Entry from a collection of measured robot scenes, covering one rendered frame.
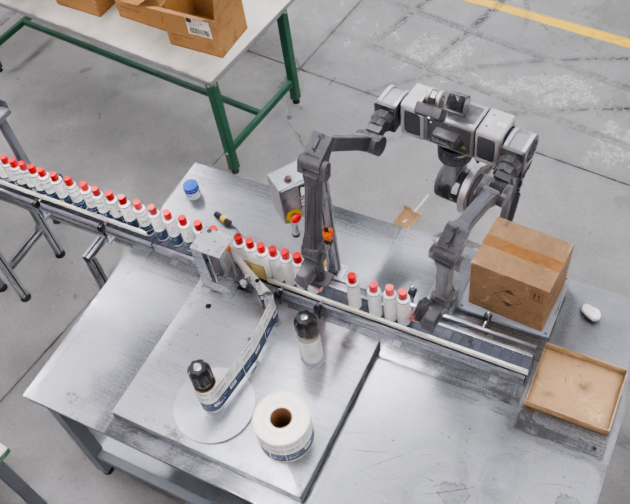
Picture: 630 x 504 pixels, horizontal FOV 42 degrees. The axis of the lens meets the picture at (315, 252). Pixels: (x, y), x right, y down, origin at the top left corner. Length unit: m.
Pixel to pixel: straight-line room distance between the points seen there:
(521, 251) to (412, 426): 0.75
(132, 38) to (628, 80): 2.98
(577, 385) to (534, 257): 0.49
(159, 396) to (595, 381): 1.61
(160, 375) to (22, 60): 3.54
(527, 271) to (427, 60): 2.73
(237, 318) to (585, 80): 3.00
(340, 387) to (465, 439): 0.48
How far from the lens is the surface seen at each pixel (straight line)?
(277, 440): 2.85
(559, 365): 3.20
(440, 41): 5.68
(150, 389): 3.21
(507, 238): 3.14
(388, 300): 3.07
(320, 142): 2.69
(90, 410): 3.31
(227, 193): 3.76
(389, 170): 4.86
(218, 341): 3.25
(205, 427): 3.07
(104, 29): 4.94
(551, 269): 3.07
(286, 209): 2.93
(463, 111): 2.96
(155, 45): 4.72
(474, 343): 3.15
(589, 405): 3.14
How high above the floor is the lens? 3.60
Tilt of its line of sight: 53 degrees down
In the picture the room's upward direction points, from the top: 10 degrees counter-clockwise
